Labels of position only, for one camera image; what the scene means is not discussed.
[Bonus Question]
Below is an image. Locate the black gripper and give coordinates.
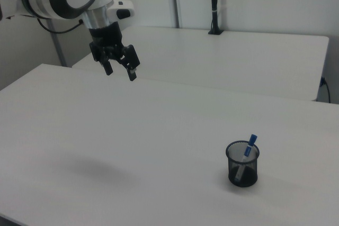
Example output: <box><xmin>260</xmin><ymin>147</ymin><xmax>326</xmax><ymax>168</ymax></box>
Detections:
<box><xmin>88</xmin><ymin>22</ymin><xmax>141</xmax><ymax>82</ymax></box>

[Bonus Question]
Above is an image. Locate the blue and white marker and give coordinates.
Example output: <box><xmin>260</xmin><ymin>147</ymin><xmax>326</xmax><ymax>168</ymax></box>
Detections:
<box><xmin>234</xmin><ymin>133</ymin><xmax>259</xmax><ymax>184</ymax></box>

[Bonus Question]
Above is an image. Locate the white side table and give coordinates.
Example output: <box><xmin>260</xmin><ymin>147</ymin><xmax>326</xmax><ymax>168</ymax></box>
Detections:
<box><xmin>72</xmin><ymin>25</ymin><xmax>330</xmax><ymax>102</ymax></box>

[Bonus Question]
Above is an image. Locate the black mesh pen cup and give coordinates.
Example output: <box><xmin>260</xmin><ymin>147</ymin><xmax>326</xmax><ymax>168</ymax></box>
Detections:
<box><xmin>225</xmin><ymin>141</ymin><xmax>261</xmax><ymax>188</ymax></box>

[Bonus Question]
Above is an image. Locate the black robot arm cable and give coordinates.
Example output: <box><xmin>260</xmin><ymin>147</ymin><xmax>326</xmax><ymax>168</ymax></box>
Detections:
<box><xmin>36</xmin><ymin>17</ymin><xmax>83</xmax><ymax>34</ymax></box>

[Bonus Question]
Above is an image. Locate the black power cable blue plug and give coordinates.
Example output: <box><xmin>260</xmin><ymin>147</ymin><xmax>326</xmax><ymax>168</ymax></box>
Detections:
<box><xmin>319</xmin><ymin>76</ymin><xmax>332</xmax><ymax>104</ymax></box>

